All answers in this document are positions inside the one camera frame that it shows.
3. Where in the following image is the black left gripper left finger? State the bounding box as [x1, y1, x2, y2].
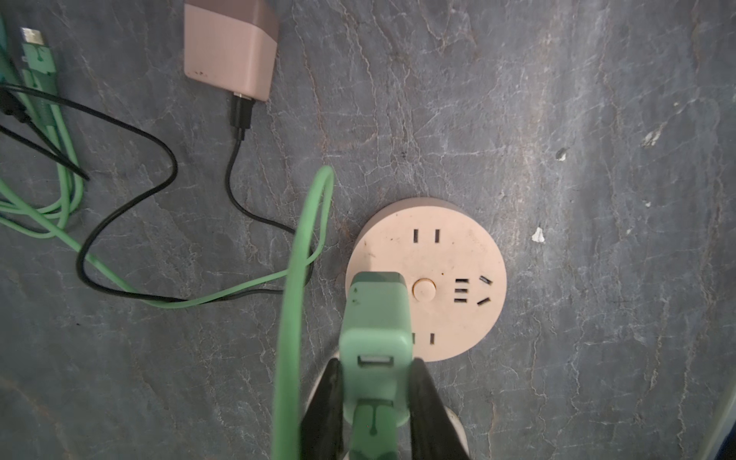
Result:
[300, 358, 344, 460]

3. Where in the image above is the black USB cable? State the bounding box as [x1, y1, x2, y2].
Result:
[0, 82, 314, 304]

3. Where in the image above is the pink USB charger adapter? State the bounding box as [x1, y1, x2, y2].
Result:
[184, 0, 279, 102]

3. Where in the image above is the round pink power socket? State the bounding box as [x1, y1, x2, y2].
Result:
[345, 197, 507, 362]

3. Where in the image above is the green USB charger plug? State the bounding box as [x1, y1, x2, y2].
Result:
[338, 271, 414, 427]

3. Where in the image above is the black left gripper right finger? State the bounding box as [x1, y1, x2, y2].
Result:
[408, 358, 470, 460]

